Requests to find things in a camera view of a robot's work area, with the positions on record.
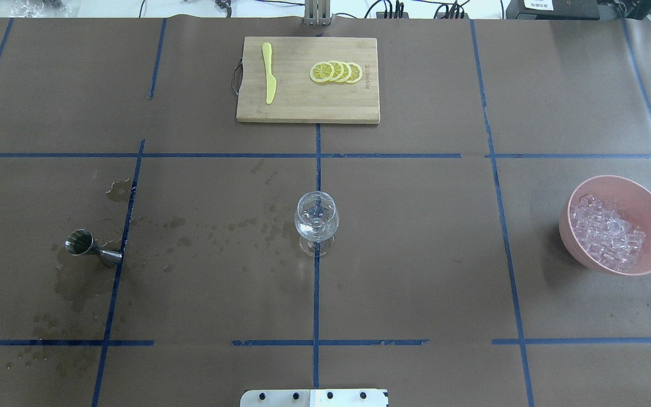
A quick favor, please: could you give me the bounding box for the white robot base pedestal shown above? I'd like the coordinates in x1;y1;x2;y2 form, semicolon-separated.
240;388;390;406

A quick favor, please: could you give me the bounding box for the aluminium frame post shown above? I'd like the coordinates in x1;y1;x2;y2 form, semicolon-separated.
303;0;333;26

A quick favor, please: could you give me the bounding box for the lemon slice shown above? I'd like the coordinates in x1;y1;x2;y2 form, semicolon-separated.
335;62;352;83
345;62;363;84
309;62;336;83
328;61;344;82

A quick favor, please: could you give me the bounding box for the pink bowl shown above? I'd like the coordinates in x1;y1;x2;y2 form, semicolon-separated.
558;175;651;276

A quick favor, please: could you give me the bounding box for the steel double jigger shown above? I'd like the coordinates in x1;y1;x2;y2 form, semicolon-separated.
64;229;123;267

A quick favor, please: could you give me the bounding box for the bamboo cutting board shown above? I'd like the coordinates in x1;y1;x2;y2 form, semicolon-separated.
236;36;381;124

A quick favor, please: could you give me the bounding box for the pile of clear ice cubes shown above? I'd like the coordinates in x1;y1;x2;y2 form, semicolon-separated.
569;195;646;272

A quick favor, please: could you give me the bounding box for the yellow plastic knife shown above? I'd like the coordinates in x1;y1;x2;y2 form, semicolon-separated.
262;42;278;104

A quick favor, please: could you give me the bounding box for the clear wine glass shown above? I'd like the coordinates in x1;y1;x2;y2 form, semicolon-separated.
294;191;340;258

